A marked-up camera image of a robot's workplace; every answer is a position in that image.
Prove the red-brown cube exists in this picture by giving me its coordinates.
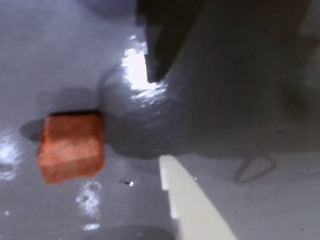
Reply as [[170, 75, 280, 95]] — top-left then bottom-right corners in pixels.
[[35, 110, 106, 186]]

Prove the black table mat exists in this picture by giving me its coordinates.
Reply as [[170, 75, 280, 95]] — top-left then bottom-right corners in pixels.
[[0, 0, 320, 240]]

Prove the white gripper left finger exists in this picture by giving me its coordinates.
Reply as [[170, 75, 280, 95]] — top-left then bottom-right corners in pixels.
[[136, 0, 209, 84]]

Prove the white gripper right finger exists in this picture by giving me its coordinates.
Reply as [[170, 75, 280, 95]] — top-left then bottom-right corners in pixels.
[[158, 154, 239, 240]]

